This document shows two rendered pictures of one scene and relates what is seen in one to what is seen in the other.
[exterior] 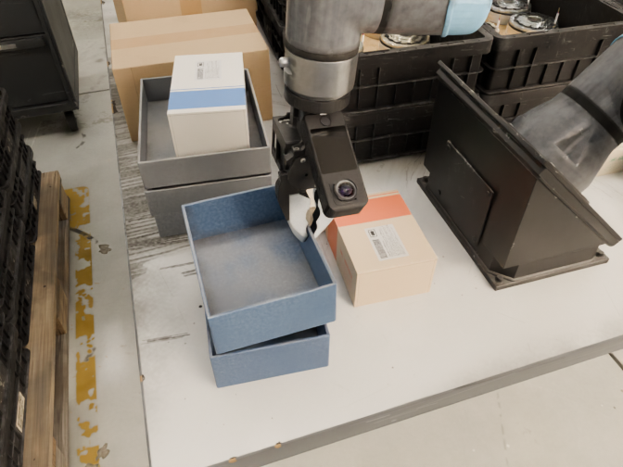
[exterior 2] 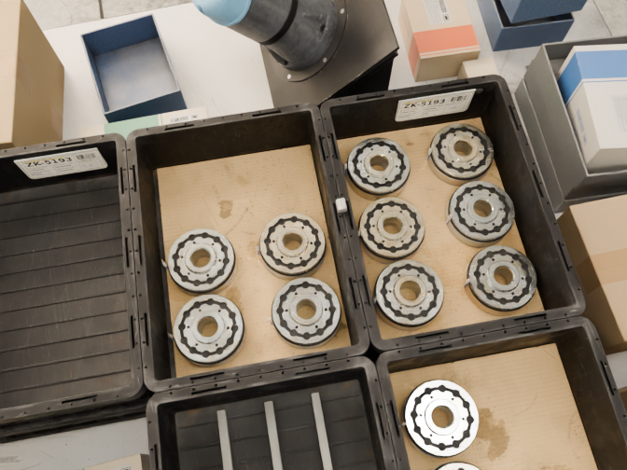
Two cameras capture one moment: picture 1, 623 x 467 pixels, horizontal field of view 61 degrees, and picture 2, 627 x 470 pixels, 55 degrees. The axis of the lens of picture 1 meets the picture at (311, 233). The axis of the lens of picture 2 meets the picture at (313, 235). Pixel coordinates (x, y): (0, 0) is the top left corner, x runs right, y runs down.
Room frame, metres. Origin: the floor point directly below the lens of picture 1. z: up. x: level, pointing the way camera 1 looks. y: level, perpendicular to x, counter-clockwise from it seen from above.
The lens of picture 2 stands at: (1.43, -0.28, 1.72)
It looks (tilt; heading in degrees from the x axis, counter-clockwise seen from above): 68 degrees down; 185
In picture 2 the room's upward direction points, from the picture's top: straight up
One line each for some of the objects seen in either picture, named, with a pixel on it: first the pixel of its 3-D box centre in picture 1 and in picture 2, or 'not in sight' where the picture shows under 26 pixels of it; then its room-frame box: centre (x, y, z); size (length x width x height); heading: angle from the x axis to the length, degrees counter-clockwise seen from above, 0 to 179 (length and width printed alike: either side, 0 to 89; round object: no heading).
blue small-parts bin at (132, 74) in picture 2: not in sight; (133, 73); (0.71, -0.70, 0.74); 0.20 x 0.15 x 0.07; 26
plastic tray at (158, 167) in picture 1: (201, 122); (613, 108); (0.79, 0.19, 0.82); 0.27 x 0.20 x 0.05; 12
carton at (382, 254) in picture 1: (376, 245); (437, 34); (0.58, -0.10, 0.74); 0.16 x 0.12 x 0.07; 14
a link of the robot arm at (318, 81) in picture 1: (316, 68); not in sight; (0.51, -0.01, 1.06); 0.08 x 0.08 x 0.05
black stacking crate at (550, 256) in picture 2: (374, 37); (436, 216); (1.04, -0.13, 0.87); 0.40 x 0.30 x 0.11; 15
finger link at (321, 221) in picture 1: (318, 203); not in sight; (0.52, -0.01, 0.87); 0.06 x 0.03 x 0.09; 17
